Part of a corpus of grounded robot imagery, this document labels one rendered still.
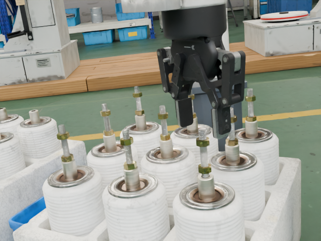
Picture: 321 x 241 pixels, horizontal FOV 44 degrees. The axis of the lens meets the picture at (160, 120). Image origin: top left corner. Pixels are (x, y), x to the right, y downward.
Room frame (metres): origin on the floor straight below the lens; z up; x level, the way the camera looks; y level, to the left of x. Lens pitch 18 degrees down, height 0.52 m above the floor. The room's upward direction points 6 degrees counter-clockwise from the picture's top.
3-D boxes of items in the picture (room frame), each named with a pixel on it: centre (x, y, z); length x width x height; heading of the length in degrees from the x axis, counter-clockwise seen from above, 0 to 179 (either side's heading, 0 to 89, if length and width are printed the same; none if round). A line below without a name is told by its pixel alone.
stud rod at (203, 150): (0.48, -0.05, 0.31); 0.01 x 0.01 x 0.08
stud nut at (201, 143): (0.48, -0.05, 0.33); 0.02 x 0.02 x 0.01; 21
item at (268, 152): (0.68, -0.17, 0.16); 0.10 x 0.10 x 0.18
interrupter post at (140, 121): (0.80, 0.04, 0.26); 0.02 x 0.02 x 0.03
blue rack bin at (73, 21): (5.32, 1.10, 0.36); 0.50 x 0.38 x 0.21; 1
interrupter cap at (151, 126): (0.80, 0.04, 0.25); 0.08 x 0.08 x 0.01
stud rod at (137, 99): (0.80, 0.04, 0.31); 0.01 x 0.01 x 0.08
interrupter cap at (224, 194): (0.48, -0.05, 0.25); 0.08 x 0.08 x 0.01
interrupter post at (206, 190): (0.48, -0.05, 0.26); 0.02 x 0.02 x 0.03
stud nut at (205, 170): (0.48, -0.05, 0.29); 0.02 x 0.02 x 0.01; 21
